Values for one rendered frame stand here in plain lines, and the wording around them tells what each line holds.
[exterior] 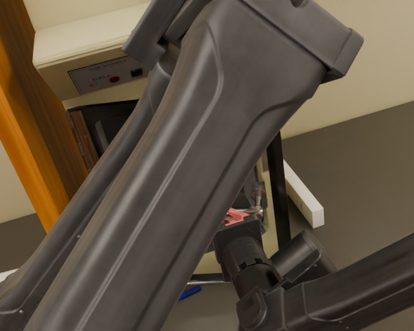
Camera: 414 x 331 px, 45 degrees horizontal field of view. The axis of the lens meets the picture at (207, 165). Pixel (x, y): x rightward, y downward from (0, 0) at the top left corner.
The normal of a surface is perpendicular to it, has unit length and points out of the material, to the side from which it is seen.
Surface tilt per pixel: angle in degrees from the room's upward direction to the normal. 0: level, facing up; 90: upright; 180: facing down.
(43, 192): 90
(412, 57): 90
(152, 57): 85
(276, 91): 60
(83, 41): 0
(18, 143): 90
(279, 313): 33
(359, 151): 0
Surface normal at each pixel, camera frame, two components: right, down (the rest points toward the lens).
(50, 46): -0.17, -0.80
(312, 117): 0.25, 0.53
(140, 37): -0.07, 0.52
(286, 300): -0.66, -0.67
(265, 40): 0.30, 0.00
